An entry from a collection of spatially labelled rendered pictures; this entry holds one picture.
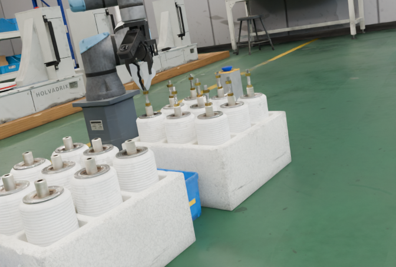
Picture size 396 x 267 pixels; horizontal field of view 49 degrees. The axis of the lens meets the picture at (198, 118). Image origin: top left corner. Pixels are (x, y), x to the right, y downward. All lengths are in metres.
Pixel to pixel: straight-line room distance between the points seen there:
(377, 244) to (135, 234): 0.51
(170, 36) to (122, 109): 3.31
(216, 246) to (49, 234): 0.40
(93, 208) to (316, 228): 0.52
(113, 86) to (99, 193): 0.76
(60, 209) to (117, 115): 0.80
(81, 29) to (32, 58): 0.65
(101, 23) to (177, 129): 2.69
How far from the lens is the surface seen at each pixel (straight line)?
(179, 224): 1.04
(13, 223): 0.95
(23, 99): 3.18
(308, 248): 1.01
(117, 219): 0.89
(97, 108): 1.60
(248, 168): 1.27
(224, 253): 1.03
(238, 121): 1.29
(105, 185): 0.90
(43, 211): 0.83
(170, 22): 4.91
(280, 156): 1.44
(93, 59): 1.61
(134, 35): 1.32
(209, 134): 1.20
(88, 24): 3.89
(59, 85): 3.39
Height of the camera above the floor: 0.52
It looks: 13 degrees down
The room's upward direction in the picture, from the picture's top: 10 degrees counter-clockwise
